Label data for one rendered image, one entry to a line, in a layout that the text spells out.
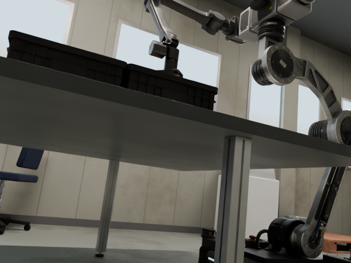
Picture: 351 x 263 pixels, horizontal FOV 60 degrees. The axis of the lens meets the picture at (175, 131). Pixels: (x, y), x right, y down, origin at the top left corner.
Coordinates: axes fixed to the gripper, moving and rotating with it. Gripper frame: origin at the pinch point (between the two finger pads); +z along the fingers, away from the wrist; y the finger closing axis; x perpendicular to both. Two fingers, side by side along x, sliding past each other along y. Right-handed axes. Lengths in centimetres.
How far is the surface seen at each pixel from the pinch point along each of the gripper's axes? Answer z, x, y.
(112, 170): 28, 77, -70
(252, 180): 10, 270, 4
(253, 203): 36, 273, 6
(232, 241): 52, -21, 35
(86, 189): 44, 184, -167
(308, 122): -109, 431, 70
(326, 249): 79, 311, 88
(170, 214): 62, 262, -94
